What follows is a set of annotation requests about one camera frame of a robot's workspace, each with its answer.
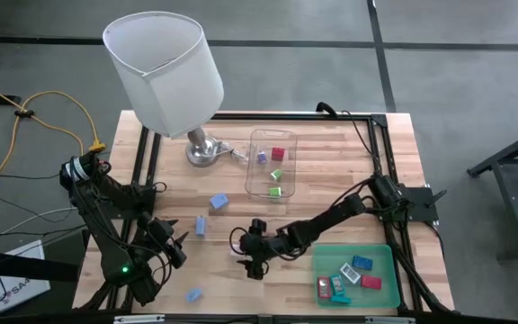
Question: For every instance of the red digital clock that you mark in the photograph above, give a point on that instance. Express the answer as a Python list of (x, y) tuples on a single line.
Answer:
[(324, 288)]

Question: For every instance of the clear plastic bin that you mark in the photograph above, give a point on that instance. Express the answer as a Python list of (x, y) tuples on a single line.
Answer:
[(259, 184)]

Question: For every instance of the black aluminium table frame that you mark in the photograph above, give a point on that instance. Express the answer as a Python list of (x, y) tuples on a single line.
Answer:
[(286, 116)]

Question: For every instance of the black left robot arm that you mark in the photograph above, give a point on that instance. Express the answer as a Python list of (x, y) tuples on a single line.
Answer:
[(106, 234)]

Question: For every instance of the red wall charger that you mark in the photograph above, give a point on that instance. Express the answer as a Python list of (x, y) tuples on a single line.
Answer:
[(278, 154)]

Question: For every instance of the black metal stand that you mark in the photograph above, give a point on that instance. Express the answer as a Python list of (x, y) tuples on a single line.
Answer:
[(506, 155)]

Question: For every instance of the white shade silver table lamp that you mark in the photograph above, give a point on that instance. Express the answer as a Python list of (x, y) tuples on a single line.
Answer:
[(164, 72)]

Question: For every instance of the red rectangular box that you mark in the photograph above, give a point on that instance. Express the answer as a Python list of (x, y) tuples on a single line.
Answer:
[(371, 282)]

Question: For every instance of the purple white USB wall charger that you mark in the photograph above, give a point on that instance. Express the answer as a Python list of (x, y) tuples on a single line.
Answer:
[(262, 157)]

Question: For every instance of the pale multi-port USB charger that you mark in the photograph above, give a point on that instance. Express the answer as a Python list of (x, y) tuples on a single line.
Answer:
[(200, 226)]

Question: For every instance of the white digital clock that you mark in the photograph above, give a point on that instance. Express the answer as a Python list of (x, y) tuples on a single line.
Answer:
[(350, 273)]

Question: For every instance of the black metal beam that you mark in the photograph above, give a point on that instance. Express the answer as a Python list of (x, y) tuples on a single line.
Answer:
[(16, 265)]

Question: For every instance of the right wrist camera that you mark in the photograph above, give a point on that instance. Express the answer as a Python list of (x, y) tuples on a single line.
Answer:
[(258, 226)]

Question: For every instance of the black mounting plate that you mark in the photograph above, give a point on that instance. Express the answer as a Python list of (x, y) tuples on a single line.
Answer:
[(421, 202)]

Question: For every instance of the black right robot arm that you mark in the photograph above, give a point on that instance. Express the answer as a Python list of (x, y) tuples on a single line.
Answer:
[(326, 218)]

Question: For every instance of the pale blue flat charger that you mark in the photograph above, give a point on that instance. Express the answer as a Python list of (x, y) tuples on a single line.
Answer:
[(219, 201)]

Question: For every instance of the white printed box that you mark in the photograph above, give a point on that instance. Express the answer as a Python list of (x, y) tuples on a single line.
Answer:
[(16, 288)]

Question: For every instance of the pale blue small charger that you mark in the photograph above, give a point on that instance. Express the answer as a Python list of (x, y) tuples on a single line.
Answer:
[(193, 295)]

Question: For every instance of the silver bracket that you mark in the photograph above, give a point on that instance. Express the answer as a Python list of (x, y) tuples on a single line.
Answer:
[(140, 319), (389, 320)]

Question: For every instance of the teal cup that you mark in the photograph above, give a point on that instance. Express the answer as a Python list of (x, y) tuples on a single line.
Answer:
[(331, 258)]

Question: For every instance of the blue rectangular box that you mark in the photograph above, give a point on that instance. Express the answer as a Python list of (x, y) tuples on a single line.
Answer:
[(362, 263)]

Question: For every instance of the small teal box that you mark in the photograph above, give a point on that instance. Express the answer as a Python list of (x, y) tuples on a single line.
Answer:
[(341, 299)]

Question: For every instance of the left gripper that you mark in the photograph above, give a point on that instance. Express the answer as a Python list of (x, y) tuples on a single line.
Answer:
[(167, 243)]

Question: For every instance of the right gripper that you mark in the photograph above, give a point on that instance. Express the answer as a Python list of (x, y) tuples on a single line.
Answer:
[(263, 247)]

